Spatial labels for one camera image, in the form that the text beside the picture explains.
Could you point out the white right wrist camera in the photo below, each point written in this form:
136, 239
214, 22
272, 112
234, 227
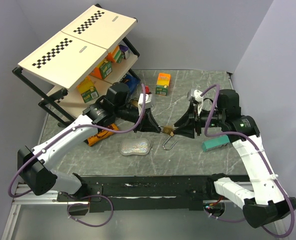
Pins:
195, 97

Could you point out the yellow green box lower shelf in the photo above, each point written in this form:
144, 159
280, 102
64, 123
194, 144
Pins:
87, 90

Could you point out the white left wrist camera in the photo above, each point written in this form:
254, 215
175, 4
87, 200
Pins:
147, 99

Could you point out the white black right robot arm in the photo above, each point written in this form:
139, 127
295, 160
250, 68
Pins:
267, 202

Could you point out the orange green box middle shelf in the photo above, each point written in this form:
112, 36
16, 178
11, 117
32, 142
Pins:
102, 70

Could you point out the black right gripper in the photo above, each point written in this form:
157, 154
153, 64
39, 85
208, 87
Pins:
186, 129

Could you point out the orange snack bag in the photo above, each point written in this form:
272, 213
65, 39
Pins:
103, 134

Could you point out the large brass padlock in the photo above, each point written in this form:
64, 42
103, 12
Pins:
169, 143

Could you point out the cream black two-tier shelf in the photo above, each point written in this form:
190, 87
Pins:
58, 66

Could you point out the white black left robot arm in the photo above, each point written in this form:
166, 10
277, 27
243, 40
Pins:
37, 166

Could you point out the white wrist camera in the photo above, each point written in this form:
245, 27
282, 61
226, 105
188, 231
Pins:
195, 97
147, 99

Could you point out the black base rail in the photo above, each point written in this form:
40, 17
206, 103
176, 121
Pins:
153, 192

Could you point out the purple white small box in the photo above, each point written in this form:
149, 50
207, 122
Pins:
125, 51

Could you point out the teal rectangular box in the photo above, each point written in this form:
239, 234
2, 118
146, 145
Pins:
215, 143

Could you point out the orange green box upper right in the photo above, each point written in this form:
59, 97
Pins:
116, 56

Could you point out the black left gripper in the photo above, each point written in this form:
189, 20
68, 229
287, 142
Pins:
148, 123

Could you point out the aluminium table frame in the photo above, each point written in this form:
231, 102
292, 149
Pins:
24, 196

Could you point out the orange green box on table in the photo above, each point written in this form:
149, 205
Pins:
162, 84

